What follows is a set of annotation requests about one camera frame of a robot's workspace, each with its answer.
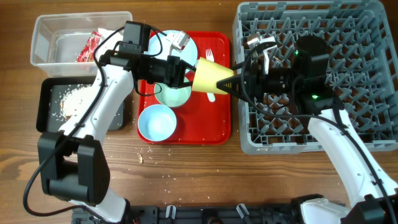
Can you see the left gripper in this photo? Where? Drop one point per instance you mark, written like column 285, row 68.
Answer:
column 174, row 77

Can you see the grey dishwasher rack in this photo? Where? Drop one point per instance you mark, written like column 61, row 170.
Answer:
column 362, row 70

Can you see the white napkin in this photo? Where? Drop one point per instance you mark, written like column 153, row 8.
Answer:
column 109, row 44

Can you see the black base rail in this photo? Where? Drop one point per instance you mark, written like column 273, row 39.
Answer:
column 273, row 213

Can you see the red snack wrapper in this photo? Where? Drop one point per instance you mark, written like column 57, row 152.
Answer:
column 87, row 53

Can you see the light blue plate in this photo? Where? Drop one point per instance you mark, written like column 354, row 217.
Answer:
column 160, row 47

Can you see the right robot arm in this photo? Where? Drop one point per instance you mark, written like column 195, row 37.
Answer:
column 372, row 193

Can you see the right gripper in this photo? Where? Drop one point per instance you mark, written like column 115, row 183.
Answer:
column 254, row 83

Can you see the clear plastic waste bin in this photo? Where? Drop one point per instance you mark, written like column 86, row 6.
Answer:
column 58, row 39

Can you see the red serving tray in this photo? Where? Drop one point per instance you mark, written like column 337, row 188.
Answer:
column 200, row 121

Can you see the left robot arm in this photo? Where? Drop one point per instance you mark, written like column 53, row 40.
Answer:
column 72, row 166

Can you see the pale green bowl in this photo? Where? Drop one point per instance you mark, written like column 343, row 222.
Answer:
column 172, row 97

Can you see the white rice pile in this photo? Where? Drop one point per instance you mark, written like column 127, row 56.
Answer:
column 69, row 100

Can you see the light blue bowl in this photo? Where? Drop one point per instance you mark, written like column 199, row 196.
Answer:
column 157, row 123

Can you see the black waste tray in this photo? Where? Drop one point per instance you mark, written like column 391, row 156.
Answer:
column 44, row 120

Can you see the food scrap on table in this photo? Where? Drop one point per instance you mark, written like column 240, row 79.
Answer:
column 140, row 159

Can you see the white plastic fork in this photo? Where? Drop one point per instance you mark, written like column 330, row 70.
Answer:
column 209, row 55

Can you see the yellow plastic cup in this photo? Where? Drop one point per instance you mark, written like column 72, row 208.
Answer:
column 207, row 75

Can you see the white plastic spoon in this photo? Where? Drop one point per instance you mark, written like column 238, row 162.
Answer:
column 211, row 97

